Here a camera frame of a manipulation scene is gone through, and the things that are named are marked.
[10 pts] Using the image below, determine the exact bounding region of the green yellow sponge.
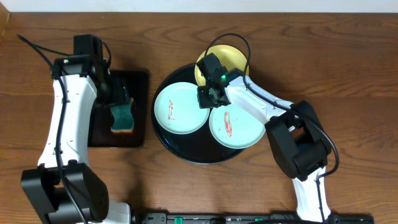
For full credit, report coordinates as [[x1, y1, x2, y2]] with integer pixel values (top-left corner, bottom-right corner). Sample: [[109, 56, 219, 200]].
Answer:
[[110, 98, 135, 134]]

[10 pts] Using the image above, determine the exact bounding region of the yellow plate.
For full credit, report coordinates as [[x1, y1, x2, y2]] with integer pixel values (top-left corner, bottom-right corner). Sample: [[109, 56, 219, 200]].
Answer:
[[195, 45, 247, 86]]

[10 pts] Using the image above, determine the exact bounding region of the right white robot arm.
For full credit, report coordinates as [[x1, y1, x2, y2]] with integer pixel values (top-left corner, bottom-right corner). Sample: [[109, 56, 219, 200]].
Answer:
[[198, 67, 336, 223]]

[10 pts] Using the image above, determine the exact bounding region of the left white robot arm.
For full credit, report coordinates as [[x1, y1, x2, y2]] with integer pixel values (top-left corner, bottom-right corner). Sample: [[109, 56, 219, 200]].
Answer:
[[21, 55, 132, 223]]

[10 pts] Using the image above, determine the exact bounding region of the black square tray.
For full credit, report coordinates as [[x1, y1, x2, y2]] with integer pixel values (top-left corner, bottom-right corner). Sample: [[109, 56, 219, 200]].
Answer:
[[88, 70, 149, 148]]

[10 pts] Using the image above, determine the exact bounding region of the black round tray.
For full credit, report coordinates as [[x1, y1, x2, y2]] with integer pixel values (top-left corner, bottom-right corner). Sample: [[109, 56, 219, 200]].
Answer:
[[151, 63, 243, 164]]

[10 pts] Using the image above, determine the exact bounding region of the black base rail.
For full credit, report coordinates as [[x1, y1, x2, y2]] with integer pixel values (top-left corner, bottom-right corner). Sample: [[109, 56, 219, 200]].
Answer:
[[132, 212, 375, 224]]

